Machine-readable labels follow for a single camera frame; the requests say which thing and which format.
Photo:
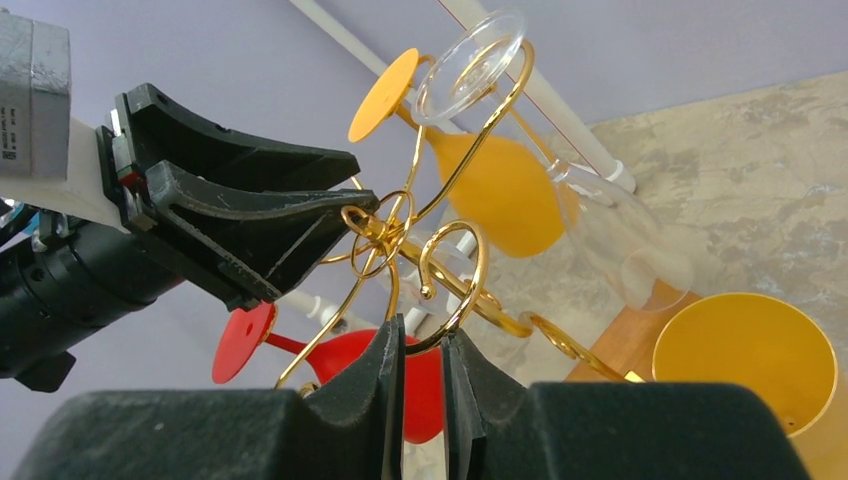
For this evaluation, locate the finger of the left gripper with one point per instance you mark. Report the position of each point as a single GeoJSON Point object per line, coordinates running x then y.
{"type": "Point", "coordinates": [232, 146]}

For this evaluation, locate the yellow plastic goblet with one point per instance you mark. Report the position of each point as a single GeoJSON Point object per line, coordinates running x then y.
{"type": "Point", "coordinates": [504, 188]}
{"type": "Point", "coordinates": [763, 344]}

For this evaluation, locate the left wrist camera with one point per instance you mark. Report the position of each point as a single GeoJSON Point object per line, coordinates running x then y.
{"type": "Point", "coordinates": [49, 159]}

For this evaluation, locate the ribbed clear wine glass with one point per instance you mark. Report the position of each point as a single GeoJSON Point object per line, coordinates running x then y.
{"type": "Point", "coordinates": [469, 94]}

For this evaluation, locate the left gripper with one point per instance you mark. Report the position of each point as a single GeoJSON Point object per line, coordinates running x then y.
{"type": "Point", "coordinates": [129, 222]}

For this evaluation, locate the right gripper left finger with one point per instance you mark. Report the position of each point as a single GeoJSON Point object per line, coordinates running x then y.
{"type": "Point", "coordinates": [351, 428]}

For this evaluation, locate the gold wire wine glass rack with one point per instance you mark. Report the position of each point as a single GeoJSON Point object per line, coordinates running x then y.
{"type": "Point", "coordinates": [321, 354]}

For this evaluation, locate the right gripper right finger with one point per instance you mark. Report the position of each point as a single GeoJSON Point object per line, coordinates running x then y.
{"type": "Point", "coordinates": [495, 428]}

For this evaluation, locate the yellow plastic goblet back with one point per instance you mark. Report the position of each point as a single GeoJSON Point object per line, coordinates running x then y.
{"type": "Point", "coordinates": [763, 344]}

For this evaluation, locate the yellow plastic goblet front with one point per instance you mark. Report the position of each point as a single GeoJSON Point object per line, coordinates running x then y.
{"type": "Point", "coordinates": [504, 188]}

